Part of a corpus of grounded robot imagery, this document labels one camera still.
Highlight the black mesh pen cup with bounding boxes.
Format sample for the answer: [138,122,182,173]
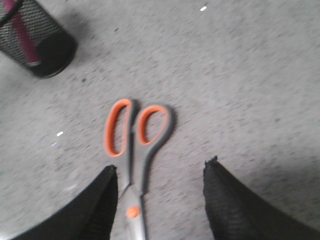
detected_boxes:
[0,0,78,78]

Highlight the pink highlighter pen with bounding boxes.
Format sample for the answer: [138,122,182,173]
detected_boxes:
[0,0,41,67]

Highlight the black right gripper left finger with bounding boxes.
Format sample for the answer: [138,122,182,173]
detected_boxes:
[13,165,118,240]

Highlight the orange grey scissors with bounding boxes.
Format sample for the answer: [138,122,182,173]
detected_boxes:
[103,98,176,240]

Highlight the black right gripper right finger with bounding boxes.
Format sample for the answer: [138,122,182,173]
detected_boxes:
[203,156,320,240]

